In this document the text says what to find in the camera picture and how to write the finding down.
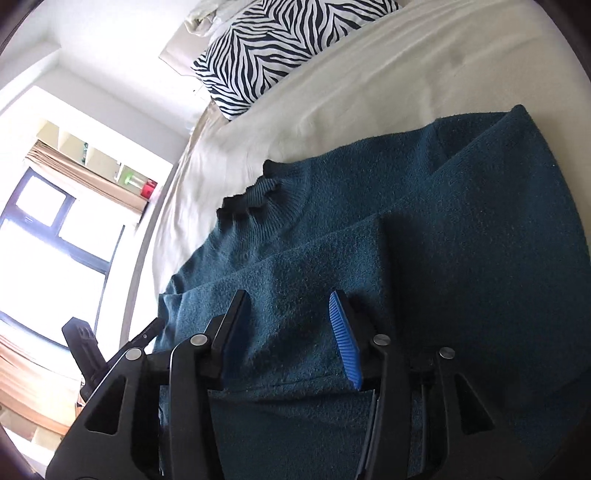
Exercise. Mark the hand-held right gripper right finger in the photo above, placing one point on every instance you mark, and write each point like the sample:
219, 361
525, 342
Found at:
345, 344

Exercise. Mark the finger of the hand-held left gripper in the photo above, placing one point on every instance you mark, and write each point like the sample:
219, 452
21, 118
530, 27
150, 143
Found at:
82, 341
147, 333

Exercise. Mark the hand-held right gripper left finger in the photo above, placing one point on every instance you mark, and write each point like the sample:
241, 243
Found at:
229, 344

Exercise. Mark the dark teal knit sweater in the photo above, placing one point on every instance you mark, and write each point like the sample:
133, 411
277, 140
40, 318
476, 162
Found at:
415, 230

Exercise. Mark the beige curtain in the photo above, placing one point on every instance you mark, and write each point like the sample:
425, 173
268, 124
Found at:
32, 369
92, 182

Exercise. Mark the black framed window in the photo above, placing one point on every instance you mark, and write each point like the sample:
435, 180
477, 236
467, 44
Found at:
41, 230

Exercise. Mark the red box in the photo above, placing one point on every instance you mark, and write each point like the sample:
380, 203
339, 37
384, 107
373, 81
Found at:
148, 190

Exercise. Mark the clear container with green lid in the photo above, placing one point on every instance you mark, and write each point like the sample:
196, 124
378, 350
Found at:
130, 181

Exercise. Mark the bed with beige sheet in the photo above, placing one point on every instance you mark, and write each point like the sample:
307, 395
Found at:
369, 83

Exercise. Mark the white pillow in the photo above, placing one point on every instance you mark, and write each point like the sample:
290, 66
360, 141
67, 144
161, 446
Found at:
184, 53

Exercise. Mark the zebra print pillow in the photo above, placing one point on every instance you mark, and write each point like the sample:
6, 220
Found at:
258, 55

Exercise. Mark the folded cream blanket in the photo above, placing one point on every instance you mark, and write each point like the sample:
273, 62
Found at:
217, 16

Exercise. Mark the cream wall shelf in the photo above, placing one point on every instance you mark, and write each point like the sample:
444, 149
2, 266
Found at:
99, 154

